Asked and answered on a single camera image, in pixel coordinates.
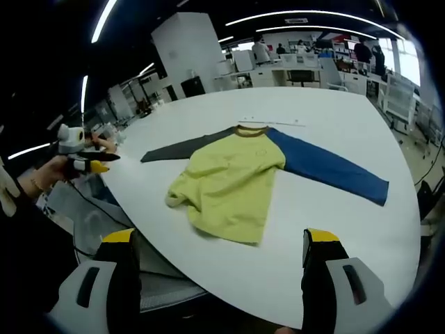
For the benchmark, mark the white worn device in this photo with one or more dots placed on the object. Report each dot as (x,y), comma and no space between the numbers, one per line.
(8,188)

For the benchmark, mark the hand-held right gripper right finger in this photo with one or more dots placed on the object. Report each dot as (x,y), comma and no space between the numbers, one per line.
(351,288)

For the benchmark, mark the person's left hand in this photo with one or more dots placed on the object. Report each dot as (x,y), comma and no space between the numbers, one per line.
(57,170)

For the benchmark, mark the black office chair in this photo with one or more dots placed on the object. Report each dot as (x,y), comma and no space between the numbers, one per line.
(300,77)

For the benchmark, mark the white mesh chair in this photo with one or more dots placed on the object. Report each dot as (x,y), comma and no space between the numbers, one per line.
(163,288)

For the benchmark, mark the yellow blue grey garment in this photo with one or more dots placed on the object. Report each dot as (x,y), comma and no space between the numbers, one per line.
(229,181)

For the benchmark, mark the black cabinet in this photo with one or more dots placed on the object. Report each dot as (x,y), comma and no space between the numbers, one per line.
(193,87)

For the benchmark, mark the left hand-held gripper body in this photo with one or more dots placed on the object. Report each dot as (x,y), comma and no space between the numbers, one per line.
(71,142)

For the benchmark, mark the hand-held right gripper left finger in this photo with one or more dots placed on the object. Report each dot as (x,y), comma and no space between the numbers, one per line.
(90,288)

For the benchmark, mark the person's right hand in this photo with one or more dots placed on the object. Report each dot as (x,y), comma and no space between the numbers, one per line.
(286,331)

